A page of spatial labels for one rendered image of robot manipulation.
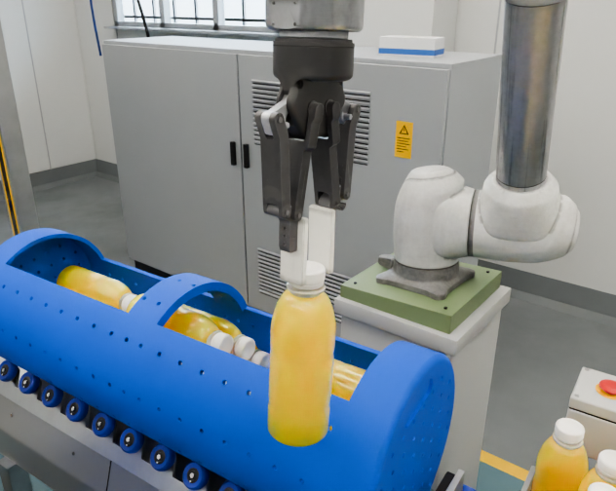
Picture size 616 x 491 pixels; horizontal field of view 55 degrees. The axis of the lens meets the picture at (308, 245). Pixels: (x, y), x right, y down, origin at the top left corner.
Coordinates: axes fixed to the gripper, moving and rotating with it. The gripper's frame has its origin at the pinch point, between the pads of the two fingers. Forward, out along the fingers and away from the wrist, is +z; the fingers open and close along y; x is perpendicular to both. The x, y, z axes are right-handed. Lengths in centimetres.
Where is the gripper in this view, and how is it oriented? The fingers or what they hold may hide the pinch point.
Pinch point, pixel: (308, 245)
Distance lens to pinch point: 60.8
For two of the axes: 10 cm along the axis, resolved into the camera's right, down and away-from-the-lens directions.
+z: -0.3, 9.4, 3.3
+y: -6.3, 2.4, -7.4
